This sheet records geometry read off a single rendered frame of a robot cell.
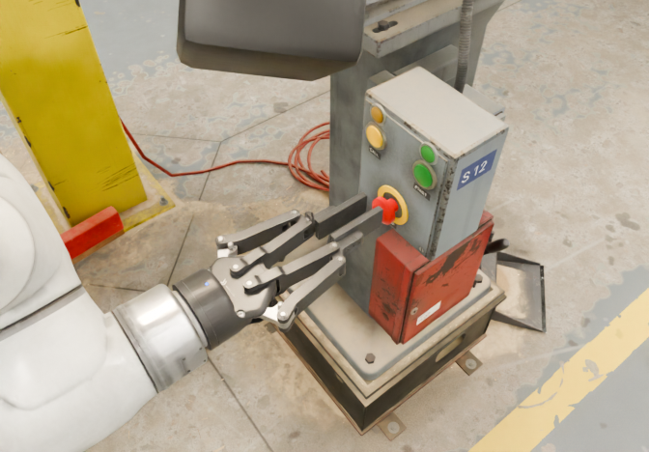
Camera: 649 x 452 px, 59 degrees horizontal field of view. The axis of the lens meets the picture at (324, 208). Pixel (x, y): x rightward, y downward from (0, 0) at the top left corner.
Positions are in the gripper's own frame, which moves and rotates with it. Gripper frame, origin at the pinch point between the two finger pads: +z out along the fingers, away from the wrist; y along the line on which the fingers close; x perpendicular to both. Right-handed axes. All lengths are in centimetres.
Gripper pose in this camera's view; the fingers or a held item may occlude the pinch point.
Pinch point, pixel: (349, 222)
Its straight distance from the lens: 64.3
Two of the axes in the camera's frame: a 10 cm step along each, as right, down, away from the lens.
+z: 7.9, -4.6, 4.0
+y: 6.1, 6.0, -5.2
